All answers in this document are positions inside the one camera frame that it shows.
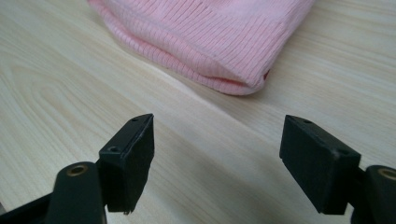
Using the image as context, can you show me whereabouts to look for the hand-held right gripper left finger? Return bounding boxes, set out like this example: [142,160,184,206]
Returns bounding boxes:
[98,113,156,216]

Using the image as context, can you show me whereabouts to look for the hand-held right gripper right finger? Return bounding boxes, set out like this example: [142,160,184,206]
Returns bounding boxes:
[278,114,362,216]

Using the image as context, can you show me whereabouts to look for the pink knitted hat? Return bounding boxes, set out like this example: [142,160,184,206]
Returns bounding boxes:
[87,0,316,96]

